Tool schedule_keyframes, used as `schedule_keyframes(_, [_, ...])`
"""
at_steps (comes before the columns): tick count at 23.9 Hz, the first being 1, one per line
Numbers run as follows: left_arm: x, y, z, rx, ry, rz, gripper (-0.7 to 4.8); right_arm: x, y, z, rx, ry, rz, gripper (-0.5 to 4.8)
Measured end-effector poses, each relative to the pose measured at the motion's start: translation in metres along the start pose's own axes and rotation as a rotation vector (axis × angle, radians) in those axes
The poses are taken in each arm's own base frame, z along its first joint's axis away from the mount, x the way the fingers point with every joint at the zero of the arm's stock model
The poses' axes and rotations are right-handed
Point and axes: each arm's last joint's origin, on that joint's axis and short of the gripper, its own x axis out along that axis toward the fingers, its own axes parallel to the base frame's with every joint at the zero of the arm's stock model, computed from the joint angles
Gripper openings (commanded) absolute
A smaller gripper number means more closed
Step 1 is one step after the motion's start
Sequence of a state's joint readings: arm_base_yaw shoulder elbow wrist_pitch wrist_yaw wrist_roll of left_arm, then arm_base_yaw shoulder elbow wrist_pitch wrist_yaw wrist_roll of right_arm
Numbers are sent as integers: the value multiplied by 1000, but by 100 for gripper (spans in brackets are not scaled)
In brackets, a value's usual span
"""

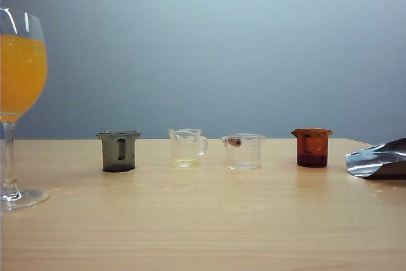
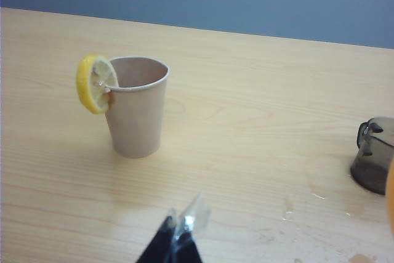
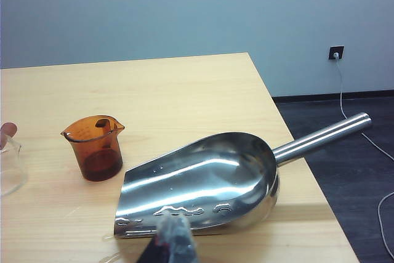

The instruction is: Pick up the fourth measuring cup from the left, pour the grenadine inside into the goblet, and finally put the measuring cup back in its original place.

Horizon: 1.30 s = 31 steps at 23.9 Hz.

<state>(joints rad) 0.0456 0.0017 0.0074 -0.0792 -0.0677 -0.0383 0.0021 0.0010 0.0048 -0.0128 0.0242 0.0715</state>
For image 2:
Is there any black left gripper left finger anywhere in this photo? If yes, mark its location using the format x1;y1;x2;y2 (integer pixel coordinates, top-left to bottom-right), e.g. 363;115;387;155
135;208;178;263

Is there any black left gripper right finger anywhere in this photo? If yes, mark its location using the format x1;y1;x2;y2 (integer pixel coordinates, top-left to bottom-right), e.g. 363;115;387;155
171;192;212;263

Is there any beige paper cup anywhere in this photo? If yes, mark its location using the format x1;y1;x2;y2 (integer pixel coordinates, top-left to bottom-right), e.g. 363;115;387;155
103;56;171;158

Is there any smoky grey measuring cup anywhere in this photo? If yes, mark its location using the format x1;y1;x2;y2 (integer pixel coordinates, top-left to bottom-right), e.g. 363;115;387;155
350;116;394;195

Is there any yellow lemon slice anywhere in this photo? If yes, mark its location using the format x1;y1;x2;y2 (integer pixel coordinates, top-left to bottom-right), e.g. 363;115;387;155
76;54;120;115

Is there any stemmed wine glass with juice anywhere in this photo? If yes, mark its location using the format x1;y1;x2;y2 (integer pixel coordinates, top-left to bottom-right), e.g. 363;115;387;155
384;156;394;239

